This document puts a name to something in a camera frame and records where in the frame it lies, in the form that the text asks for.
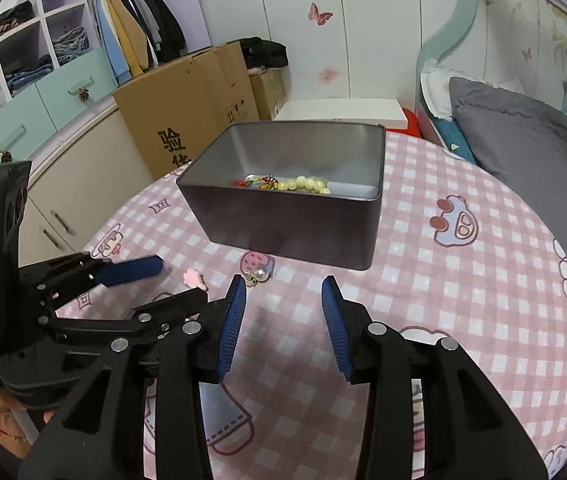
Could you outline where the black bag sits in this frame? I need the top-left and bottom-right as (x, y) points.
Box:
(0, 1), (34, 36)

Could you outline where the row of hanging clothes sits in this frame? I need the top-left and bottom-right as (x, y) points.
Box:
(86, 0), (186, 86)

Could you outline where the grey blanket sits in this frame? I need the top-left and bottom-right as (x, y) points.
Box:
(447, 76), (567, 356)

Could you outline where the black cloth bundle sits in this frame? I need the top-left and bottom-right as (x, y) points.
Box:
(240, 37), (289, 72)

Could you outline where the small cardboard box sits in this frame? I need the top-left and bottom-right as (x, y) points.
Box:
(248, 69), (289, 122)

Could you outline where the white teal bed frame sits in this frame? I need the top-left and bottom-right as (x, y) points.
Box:
(415, 0), (567, 171)

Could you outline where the red string wrist bracelet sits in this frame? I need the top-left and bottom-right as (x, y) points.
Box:
(0, 422), (29, 445)

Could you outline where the silver ring with colourful charm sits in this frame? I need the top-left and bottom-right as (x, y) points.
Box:
(234, 174), (280, 192)

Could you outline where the pink checked cartoon tablecloth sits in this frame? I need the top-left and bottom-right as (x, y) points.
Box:
(56, 130), (567, 480)

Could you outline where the pale yellow bead bracelet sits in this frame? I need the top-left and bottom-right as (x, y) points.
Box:
(276, 175), (333, 195)

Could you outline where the person's left hand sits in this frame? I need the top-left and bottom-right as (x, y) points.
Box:
(0, 391), (59, 436)

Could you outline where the white cabinet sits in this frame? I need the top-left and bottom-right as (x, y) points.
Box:
(28, 105), (154, 266)

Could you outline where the pink butterfly wall sticker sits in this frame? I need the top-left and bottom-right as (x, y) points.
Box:
(308, 2), (334, 26)

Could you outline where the pearl earring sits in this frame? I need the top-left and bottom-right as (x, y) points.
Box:
(244, 267), (271, 288)

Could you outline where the teal drawer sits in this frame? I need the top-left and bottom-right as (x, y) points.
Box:
(36, 49), (119, 133)
(0, 90), (59, 168)

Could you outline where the large cardboard box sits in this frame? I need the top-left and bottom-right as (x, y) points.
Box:
(112, 41), (259, 181)

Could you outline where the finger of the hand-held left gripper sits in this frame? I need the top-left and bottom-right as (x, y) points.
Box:
(18, 254), (165, 311)
(38, 287), (210, 348)

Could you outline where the pink flower hair clip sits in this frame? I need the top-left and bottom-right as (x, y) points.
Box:
(183, 269), (209, 292)

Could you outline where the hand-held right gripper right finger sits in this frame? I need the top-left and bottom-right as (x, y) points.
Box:
(321, 275), (549, 480)

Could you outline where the white pillow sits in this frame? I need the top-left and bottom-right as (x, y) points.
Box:
(419, 57), (529, 118)

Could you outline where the red ottoman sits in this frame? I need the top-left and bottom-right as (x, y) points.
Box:
(402, 108), (423, 137)

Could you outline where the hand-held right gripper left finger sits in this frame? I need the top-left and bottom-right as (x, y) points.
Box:
(17, 274), (248, 480)

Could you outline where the silver metal tin box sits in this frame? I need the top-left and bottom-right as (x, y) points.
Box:
(176, 121), (387, 272)

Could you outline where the white board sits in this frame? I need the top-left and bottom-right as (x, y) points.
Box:
(273, 99), (409, 133)

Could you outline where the teal quilted blanket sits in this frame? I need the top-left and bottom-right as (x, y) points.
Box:
(434, 116), (479, 163)

